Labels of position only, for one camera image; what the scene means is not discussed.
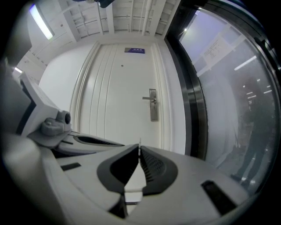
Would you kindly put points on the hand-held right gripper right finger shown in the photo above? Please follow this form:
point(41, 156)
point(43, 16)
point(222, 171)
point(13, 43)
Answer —
point(180, 197)

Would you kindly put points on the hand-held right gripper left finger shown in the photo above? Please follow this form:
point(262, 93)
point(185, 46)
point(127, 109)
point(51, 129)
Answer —
point(87, 175)

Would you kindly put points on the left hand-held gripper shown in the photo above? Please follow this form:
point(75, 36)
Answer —
point(41, 109)

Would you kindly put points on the thin metal key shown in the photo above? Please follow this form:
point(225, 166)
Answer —
point(140, 146)

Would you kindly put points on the silver door lock plate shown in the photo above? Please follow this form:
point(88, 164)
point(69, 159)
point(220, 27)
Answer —
point(154, 112)

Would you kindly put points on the white panelled door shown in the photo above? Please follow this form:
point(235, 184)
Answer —
point(127, 99)

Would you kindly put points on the blue door sign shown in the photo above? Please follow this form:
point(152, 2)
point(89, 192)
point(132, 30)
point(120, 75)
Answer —
point(134, 50)

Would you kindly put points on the frosted glass panel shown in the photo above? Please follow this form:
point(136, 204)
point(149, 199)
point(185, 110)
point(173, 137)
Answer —
point(230, 105)

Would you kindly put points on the small ceiling light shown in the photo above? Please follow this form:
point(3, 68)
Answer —
point(18, 70)

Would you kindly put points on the long ceiling light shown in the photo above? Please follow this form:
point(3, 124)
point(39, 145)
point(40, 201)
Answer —
point(41, 22)

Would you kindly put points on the white paper notice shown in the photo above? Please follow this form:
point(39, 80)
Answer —
point(216, 52)

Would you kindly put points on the black metal partition frame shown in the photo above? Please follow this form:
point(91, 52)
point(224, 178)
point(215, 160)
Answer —
point(191, 99)

